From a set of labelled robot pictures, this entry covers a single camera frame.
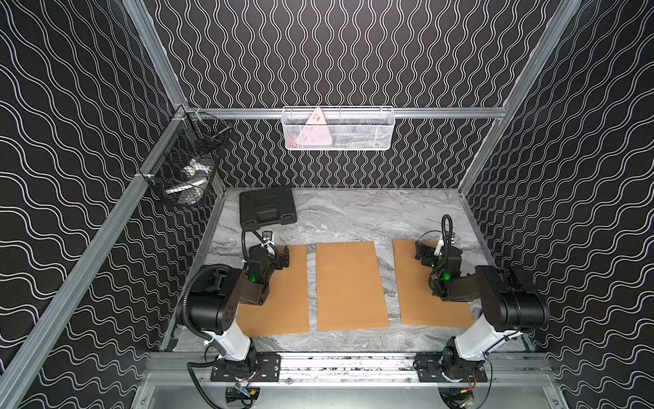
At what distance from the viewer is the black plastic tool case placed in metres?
1.05

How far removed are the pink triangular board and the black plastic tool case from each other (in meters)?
0.28

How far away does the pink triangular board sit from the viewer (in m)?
0.90
